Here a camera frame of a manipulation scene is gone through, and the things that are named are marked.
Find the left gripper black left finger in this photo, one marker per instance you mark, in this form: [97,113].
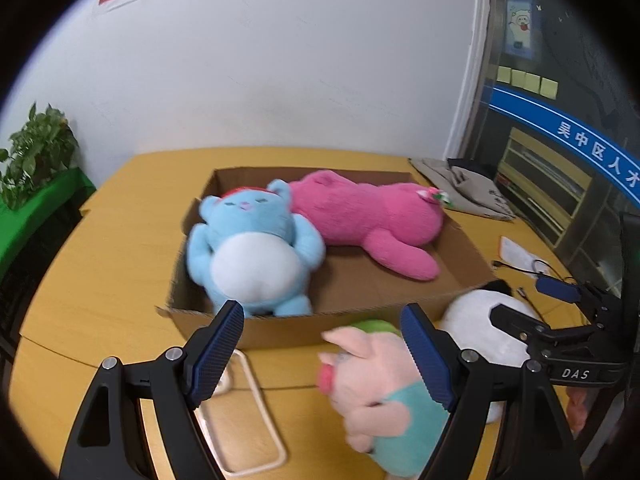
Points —
[108,439]

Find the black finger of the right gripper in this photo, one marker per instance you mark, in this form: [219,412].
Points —
[520,326]
[586,296]

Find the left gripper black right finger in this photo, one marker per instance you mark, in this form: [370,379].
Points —
[534,440]

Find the white plush sheep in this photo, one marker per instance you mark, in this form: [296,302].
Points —
[467,321]

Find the pink pig plush teal shirt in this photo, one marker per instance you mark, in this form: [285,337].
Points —
[372,381]

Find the white pink tray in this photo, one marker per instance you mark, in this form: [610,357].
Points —
[237,425]

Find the pink plush bear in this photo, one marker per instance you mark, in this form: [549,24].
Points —
[391,223]

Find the blue plush cat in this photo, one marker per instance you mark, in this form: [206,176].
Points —
[250,247]

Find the person's right hand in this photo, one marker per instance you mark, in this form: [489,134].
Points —
[576,410]

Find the white paper packet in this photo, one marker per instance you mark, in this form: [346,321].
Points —
[517,256]

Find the wooden shelf behind glass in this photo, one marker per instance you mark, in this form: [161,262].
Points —
[545,187]

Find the blue banner with white text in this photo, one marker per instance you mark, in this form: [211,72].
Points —
[617,165]

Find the grey canvas bag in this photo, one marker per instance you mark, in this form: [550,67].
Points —
[467,190]

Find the yellow sticky note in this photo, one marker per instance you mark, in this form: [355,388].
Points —
[518,78]
[532,83]
[548,88]
[504,74]

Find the green tablecloth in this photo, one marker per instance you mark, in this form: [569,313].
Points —
[17,226]

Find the cartoon sheep poster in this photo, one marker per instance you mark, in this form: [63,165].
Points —
[522,34]

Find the green potted plant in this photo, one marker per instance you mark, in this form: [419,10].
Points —
[44,147]

